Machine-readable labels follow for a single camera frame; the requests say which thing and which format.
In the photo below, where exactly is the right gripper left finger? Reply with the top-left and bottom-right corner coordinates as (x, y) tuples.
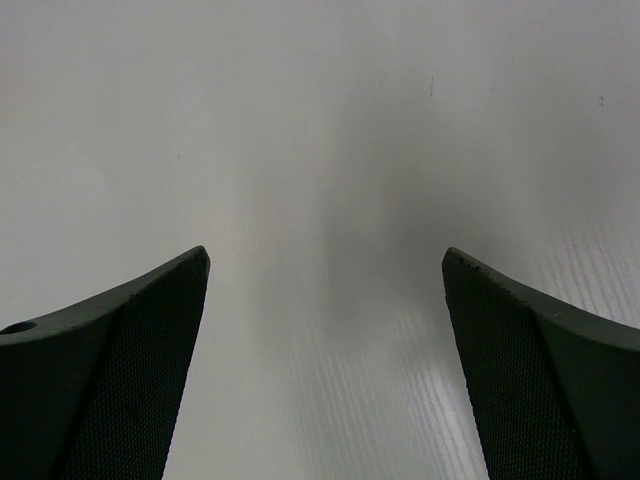
(1, 246), (210, 479)

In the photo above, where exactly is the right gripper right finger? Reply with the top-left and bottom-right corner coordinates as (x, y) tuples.
(442, 248), (639, 479)

